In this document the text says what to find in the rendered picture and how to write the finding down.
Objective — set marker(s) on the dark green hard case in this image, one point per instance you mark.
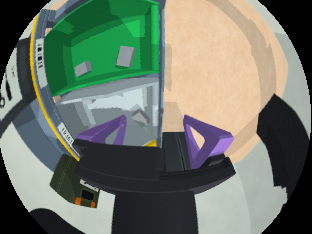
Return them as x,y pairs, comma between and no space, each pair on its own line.
70,187

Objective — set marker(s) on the black tool case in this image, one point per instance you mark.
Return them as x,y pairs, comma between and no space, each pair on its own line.
176,157

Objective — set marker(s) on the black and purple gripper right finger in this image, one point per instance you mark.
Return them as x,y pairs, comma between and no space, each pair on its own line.
216,141

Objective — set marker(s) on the grey bin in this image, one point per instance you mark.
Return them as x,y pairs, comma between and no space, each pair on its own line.
130,96

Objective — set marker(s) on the green open bin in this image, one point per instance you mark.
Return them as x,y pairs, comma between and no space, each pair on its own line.
94,32

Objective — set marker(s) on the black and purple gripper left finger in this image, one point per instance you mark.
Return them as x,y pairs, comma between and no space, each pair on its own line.
101,132

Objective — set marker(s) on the dark grey tool case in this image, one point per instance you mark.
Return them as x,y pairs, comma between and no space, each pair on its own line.
17,88

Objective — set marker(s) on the yellow open bin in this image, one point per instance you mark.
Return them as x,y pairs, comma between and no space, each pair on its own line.
151,143

